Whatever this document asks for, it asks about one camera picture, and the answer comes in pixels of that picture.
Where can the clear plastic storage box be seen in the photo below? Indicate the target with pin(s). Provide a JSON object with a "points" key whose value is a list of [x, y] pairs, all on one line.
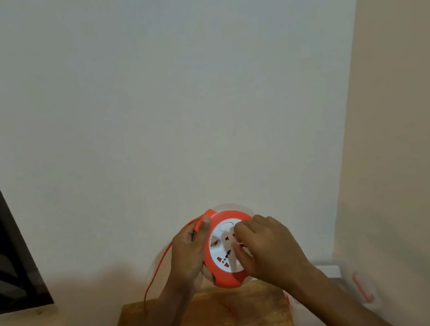
{"points": [[334, 288]]}

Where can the person's right fingers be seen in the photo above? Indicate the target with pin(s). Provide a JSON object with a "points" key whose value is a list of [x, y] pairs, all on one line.
{"points": [[242, 242]]}

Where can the person's left thumb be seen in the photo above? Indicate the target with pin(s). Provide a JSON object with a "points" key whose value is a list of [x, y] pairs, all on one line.
{"points": [[203, 225]]}

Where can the person's right hand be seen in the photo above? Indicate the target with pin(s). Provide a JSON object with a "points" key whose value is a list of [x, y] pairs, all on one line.
{"points": [[268, 250]]}

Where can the person's left hand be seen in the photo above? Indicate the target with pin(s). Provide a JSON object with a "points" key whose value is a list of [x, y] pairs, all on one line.
{"points": [[187, 255]]}

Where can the person's right forearm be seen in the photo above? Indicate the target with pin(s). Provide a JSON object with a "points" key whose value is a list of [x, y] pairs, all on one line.
{"points": [[338, 308]]}

